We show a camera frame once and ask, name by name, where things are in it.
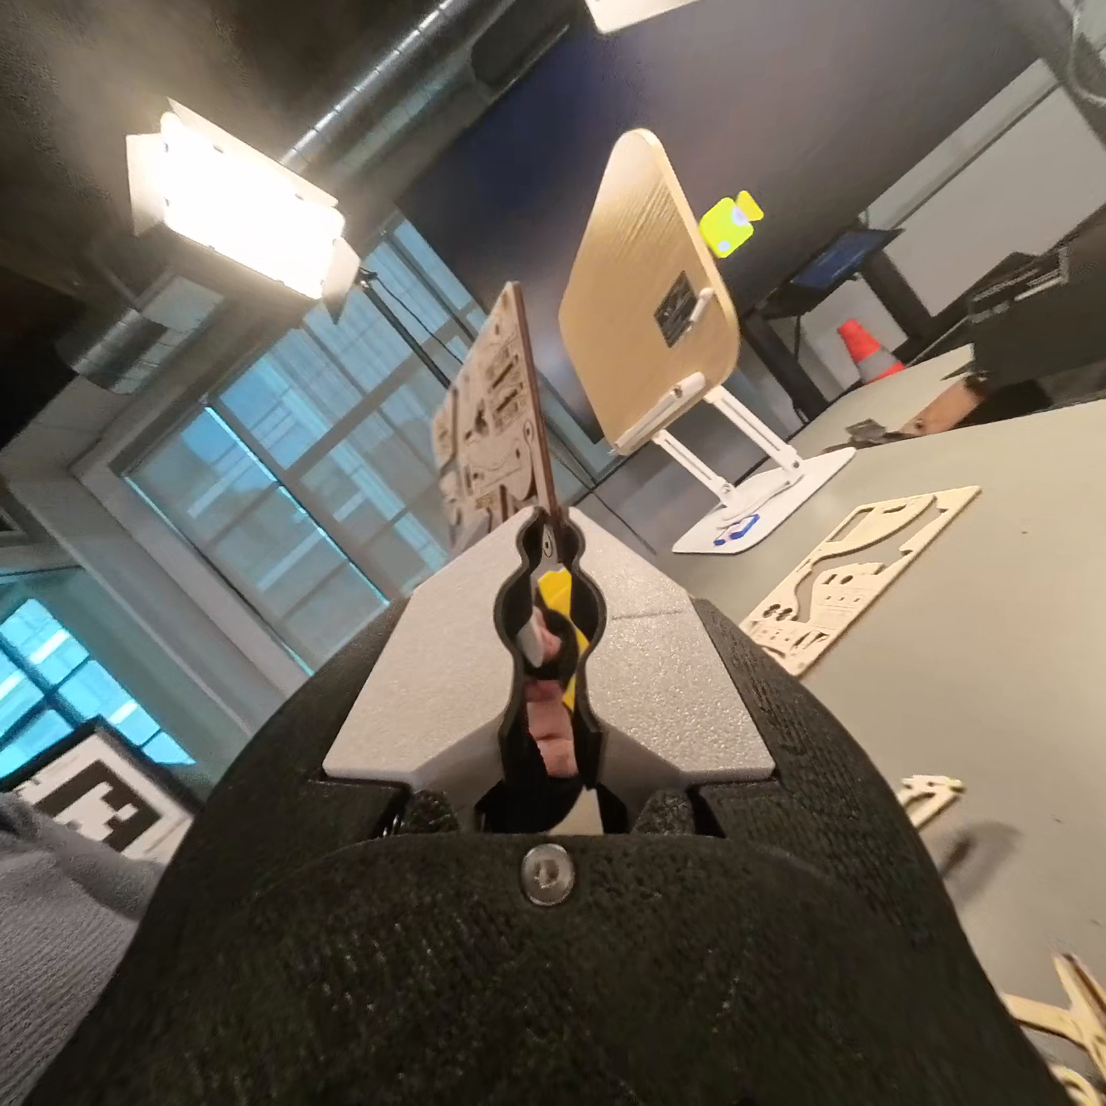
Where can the neon yellow object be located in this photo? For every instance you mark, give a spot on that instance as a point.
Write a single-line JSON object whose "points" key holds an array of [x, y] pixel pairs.
{"points": [[729, 223]]}

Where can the yellow storage bin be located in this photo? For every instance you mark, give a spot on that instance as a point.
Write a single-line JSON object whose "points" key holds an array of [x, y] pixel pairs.
{"points": [[557, 597]]}

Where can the orange traffic cone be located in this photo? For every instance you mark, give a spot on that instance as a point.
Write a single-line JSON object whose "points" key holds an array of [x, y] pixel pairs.
{"points": [[868, 351]]}

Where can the small tablet on black stand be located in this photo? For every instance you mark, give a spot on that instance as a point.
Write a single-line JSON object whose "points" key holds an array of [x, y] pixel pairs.
{"points": [[843, 260]]}

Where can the wooden parts sheet curved cutout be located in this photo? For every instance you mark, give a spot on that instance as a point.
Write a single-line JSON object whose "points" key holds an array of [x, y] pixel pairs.
{"points": [[864, 571]]}

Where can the metal light stand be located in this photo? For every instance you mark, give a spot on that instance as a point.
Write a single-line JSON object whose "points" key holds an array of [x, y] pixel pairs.
{"points": [[405, 325]]}

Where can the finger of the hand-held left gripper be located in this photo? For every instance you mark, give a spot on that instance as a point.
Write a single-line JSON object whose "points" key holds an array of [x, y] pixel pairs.
{"points": [[531, 635]]}

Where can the wooden book stand white base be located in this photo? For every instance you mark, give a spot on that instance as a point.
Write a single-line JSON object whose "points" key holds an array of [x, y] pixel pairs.
{"points": [[648, 285]]}

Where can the large dark blue screen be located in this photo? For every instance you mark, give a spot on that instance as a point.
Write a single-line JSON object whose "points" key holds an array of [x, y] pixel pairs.
{"points": [[777, 113]]}

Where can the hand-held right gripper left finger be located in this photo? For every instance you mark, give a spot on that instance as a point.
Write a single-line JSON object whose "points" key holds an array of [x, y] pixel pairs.
{"points": [[423, 683]]}

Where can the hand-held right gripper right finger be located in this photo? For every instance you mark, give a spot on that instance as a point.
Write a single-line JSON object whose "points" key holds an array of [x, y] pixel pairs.
{"points": [[682, 683]]}

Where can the studio light panel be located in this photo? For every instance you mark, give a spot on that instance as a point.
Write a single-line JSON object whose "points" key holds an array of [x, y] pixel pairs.
{"points": [[638, 14], [242, 207]]}

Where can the wooden bicycle model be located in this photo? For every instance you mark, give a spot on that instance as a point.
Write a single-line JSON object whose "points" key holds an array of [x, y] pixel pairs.
{"points": [[928, 800]]}

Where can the brown clipboard with clip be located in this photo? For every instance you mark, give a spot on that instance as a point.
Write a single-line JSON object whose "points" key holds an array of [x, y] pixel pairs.
{"points": [[933, 412]]}

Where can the framed black white marker poster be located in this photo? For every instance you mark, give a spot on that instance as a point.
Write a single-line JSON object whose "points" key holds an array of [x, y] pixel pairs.
{"points": [[95, 800]]}

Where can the wooden parts sheet with slots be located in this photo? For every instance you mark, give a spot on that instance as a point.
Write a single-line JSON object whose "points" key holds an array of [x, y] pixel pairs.
{"points": [[492, 415]]}

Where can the small wooden frame with band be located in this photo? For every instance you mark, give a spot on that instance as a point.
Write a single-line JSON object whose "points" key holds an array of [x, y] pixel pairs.
{"points": [[1062, 1020]]}

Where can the small blue plastic piece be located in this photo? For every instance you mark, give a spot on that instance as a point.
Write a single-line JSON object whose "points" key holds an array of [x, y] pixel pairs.
{"points": [[739, 529]]}

